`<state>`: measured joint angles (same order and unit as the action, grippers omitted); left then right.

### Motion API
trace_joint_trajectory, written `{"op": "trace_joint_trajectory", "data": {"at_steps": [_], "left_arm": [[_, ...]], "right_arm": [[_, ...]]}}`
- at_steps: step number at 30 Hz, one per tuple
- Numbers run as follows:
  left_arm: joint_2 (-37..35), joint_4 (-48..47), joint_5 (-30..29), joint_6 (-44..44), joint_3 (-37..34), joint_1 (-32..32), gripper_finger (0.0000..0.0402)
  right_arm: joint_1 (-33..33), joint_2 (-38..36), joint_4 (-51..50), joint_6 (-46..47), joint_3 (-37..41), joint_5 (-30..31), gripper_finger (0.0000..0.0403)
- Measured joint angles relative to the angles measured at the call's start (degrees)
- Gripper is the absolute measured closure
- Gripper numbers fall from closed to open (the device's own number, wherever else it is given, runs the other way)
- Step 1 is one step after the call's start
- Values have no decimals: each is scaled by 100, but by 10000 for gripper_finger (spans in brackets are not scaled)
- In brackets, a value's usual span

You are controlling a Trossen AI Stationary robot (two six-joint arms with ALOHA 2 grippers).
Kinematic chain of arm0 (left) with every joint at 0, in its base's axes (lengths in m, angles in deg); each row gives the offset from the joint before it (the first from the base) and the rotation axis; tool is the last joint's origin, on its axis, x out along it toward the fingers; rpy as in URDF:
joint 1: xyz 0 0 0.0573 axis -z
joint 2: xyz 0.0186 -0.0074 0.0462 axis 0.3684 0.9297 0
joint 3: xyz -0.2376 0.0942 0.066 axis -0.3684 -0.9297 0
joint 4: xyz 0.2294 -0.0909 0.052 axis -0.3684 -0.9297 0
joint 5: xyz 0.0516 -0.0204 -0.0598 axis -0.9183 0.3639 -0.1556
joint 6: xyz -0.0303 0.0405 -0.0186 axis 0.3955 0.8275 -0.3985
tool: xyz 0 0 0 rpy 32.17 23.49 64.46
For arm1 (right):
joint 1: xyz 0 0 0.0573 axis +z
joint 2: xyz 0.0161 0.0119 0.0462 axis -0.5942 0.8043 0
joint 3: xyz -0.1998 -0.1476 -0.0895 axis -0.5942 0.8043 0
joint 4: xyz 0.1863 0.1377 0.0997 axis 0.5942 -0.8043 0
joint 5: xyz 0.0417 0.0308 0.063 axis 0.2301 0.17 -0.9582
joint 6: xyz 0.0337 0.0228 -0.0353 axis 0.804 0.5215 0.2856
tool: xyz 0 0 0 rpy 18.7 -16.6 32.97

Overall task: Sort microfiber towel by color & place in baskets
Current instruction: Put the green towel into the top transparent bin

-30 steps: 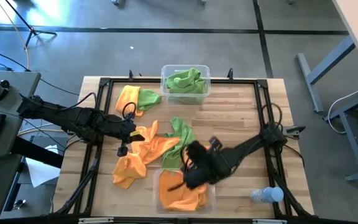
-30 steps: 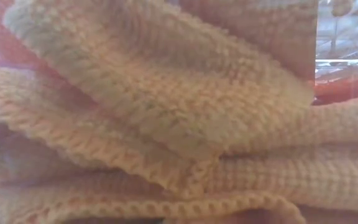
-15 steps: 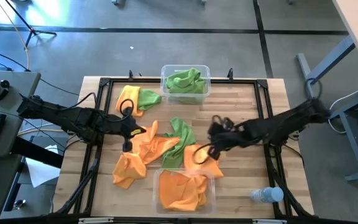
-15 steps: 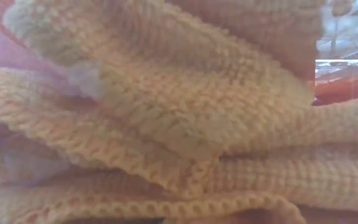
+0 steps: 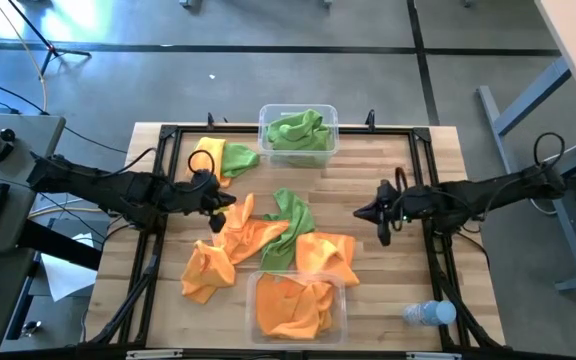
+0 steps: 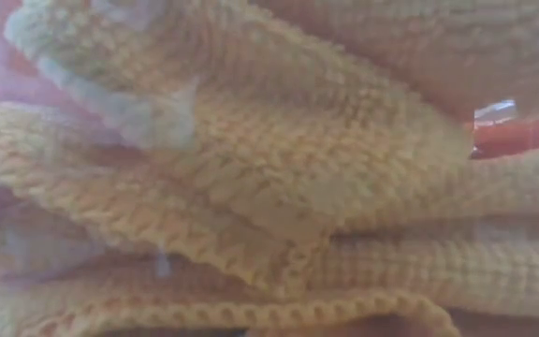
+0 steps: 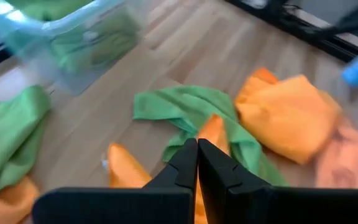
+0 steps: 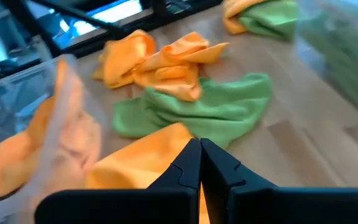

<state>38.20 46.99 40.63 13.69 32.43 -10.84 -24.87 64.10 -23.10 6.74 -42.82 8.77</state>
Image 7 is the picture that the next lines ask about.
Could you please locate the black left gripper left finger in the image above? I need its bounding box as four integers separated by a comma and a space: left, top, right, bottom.
32, 138, 198, 224

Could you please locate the green microfiber towel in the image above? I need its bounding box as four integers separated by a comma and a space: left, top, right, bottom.
0, 85, 52, 194
132, 85, 290, 187
6, 0, 141, 75

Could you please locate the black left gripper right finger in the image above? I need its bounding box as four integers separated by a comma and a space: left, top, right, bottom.
197, 139, 358, 224

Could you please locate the orange microfiber towel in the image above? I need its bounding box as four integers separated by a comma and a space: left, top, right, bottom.
106, 113, 231, 224
314, 124, 358, 190
0, 175, 40, 224
234, 67, 343, 166

